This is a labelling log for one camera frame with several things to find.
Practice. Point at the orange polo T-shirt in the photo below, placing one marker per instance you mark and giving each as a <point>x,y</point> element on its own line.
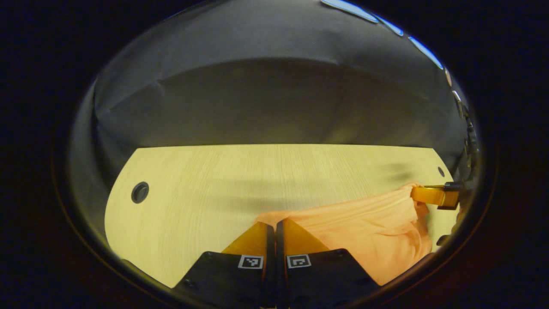
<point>364,223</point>

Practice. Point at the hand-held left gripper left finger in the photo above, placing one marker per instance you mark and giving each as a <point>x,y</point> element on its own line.
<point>231,279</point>

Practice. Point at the black backdrop cloth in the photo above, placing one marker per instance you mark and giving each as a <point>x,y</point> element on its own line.
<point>257,86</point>

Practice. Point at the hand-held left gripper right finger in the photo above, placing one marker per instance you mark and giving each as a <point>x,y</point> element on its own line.
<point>321,279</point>

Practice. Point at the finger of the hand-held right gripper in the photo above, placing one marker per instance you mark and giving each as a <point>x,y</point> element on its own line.
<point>433,195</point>

